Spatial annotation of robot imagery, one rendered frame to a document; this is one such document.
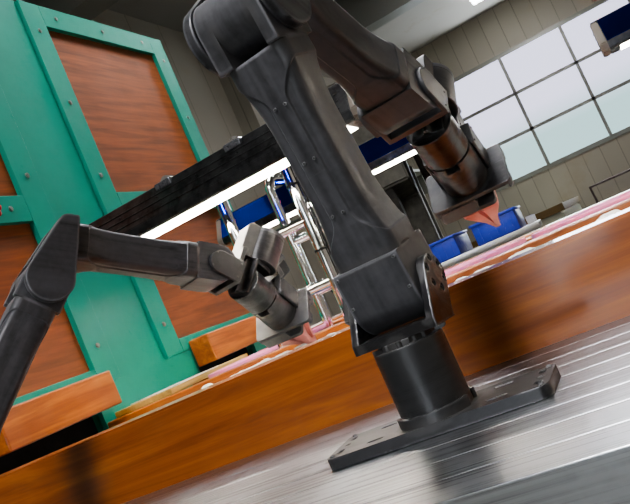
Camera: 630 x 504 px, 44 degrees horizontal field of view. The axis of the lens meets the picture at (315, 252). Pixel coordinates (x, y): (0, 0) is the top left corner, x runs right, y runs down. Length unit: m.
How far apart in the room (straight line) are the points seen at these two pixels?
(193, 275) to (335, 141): 0.54
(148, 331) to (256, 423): 0.92
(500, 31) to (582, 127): 1.47
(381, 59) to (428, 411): 0.36
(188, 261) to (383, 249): 0.54
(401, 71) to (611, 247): 0.28
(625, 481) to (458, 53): 9.24
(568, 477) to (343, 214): 0.29
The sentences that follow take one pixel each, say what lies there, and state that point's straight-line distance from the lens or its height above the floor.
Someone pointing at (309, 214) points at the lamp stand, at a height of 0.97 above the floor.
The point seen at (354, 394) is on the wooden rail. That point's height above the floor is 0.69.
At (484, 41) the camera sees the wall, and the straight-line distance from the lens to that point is 9.58.
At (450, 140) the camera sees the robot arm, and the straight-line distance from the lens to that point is 0.89.
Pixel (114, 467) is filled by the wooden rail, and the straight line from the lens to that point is 1.10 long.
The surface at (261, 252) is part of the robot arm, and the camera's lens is 1.20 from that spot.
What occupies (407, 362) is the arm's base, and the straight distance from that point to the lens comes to 0.63.
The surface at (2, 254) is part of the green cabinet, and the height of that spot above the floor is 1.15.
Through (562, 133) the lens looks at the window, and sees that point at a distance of 9.33.
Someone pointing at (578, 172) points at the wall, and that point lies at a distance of 9.32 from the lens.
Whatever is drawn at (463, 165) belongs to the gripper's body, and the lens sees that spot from 0.92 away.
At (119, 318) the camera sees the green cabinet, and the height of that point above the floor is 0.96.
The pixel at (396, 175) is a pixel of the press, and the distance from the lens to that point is 5.87.
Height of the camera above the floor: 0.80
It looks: 4 degrees up
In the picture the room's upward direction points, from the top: 24 degrees counter-clockwise
